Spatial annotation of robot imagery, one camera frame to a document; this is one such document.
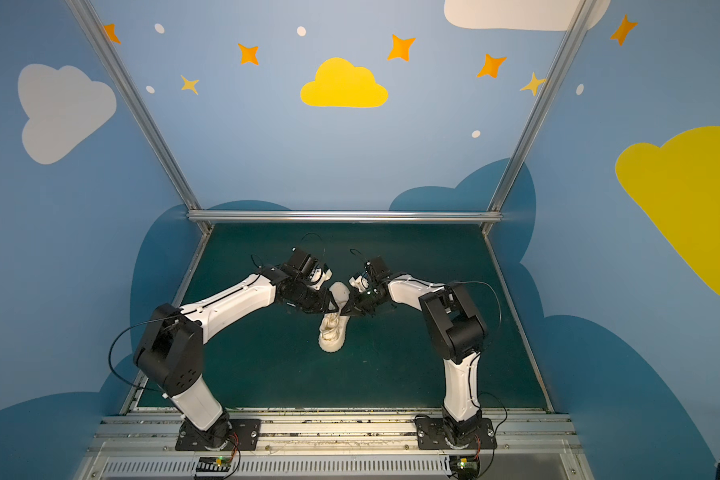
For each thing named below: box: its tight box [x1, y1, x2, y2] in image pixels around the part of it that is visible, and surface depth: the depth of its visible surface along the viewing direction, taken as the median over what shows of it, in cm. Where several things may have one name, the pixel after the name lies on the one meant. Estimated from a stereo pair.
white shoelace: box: [321, 308, 341, 339], surface depth 90 cm
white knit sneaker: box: [318, 282, 350, 353], surface depth 90 cm
